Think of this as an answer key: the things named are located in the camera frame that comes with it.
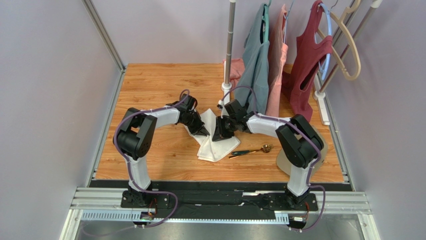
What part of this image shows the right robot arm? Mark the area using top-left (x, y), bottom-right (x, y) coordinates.
top-left (212, 100), bottom-right (325, 208)

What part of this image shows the dark red tank top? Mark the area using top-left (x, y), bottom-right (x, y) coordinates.
top-left (281, 0), bottom-right (333, 122)

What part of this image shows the aluminium frame post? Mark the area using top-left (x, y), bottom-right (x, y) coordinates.
top-left (82, 0), bottom-right (127, 73)

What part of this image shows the metal clothes rack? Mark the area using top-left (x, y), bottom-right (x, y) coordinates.
top-left (221, 0), bottom-right (382, 126)

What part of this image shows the gold fork green handle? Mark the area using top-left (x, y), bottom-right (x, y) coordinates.
top-left (228, 144), bottom-right (274, 159)

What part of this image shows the white cloth napkin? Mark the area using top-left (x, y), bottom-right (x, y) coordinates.
top-left (183, 108), bottom-right (242, 163)

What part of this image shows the tan baseball cap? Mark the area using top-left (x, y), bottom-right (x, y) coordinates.
top-left (275, 123), bottom-right (329, 177)

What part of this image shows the salmon pink hanging shirt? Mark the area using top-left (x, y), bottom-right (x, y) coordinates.
top-left (265, 5), bottom-right (289, 117)

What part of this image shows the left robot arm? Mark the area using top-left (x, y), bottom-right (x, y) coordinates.
top-left (113, 89), bottom-right (210, 208)

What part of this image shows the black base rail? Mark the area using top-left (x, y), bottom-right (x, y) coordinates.
top-left (89, 180), bottom-right (354, 223)

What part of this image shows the beige wooden hanger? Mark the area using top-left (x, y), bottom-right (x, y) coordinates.
top-left (316, 0), bottom-right (362, 82)

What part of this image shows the grey-blue hanging shirt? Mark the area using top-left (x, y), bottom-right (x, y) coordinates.
top-left (233, 3), bottom-right (270, 114)

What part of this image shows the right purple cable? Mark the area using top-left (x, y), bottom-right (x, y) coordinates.
top-left (219, 85), bottom-right (326, 232)

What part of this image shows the gold utensil dark handle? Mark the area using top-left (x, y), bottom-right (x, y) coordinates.
top-left (228, 150), bottom-right (262, 159)

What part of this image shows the pink cloth on table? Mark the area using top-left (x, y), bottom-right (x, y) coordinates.
top-left (229, 58), bottom-right (245, 88)

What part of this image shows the light blue hanger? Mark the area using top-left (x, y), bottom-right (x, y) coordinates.
top-left (314, 2), bottom-right (333, 82)

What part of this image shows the teal hanger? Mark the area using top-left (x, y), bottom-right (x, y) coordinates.
top-left (260, 0), bottom-right (272, 44)

